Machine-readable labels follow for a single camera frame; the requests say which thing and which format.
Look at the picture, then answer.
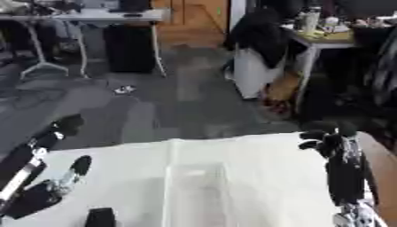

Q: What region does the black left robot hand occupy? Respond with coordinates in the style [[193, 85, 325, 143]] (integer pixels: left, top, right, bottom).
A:
[[0, 113, 95, 221]]

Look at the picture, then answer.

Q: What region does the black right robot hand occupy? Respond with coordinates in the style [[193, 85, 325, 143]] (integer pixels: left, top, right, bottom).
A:
[[298, 119, 380, 208]]

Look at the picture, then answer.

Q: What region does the small black object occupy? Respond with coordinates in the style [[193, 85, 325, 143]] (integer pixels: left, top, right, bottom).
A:
[[83, 207, 118, 227]]

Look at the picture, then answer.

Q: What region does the brown bag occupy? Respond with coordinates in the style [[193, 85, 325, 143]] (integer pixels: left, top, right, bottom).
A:
[[259, 72, 304, 120]]

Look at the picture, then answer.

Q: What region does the grey cluttered table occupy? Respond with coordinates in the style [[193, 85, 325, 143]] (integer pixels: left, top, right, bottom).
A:
[[286, 27, 363, 114]]

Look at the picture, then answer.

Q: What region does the white chair with black jacket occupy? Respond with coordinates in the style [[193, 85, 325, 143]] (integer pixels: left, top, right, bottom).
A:
[[222, 8, 307, 100]]

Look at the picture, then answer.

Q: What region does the small white floor object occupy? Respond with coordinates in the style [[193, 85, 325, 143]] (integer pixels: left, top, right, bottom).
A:
[[112, 84, 138, 95]]

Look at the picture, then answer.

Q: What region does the pale bottle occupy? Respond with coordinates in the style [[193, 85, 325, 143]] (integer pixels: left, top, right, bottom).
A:
[[300, 5, 323, 34]]

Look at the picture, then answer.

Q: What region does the black cabinet under desk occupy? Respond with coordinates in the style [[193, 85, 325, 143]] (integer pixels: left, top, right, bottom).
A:
[[100, 24, 159, 74]]

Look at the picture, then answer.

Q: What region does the white desk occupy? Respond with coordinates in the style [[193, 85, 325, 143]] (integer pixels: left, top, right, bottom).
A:
[[0, 6, 173, 80]]

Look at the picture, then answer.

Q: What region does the black monitor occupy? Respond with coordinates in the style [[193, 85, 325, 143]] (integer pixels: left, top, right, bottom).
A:
[[108, 0, 155, 13]]

